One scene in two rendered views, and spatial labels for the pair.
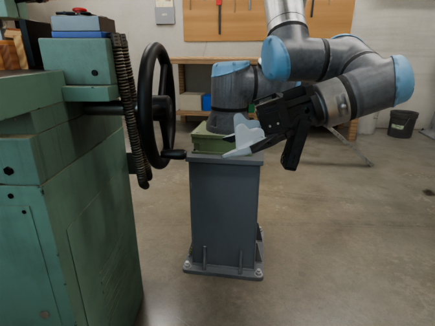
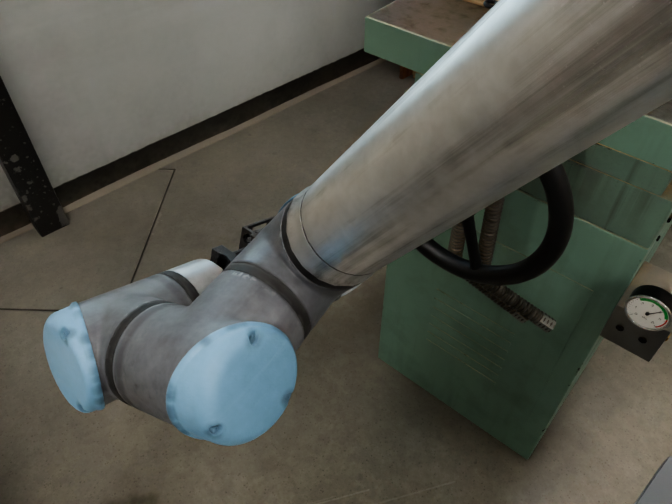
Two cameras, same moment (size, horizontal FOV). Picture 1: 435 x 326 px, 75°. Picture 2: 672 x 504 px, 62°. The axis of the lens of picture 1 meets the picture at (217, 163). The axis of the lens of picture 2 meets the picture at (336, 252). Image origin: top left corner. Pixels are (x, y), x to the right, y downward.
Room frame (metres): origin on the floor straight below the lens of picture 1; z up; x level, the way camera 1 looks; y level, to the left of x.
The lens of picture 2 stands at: (0.90, -0.41, 1.29)
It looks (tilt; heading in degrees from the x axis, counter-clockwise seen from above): 46 degrees down; 128
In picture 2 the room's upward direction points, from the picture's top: straight up
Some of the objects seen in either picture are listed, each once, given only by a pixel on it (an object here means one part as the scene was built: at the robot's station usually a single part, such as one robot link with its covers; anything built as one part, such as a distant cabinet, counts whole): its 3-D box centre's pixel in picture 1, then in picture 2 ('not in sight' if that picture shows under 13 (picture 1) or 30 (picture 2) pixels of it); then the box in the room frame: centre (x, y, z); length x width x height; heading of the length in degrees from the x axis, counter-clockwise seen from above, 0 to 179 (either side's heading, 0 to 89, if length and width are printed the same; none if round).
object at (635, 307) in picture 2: not in sight; (649, 310); (0.94, 0.26, 0.65); 0.06 x 0.04 x 0.08; 178
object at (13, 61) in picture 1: (31, 56); not in sight; (0.69, 0.42, 0.92); 0.16 x 0.02 x 0.05; 178
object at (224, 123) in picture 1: (228, 117); not in sight; (1.18, -0.05, 0.68); 0.19 x 0.19 x 0.10
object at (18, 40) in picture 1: (46, 52); not in sight; (0.72, 0.40, 0.93); 0.18 x 0.02 x 0.07; 178
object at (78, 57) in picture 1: (90, 61); not in sight; (0.68, 0.28, 0.92); 0.15 x 0.13 x 0.09; 178
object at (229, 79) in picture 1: (232, 83); not in sight; (1.18, -0.06, 0.81); 0.17 x 0.15 x 0.18; 97
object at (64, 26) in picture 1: (87, 25); not in sight; (0.68, 0.28, 0.99); 0.13 x 0.11 x 0.06; 178
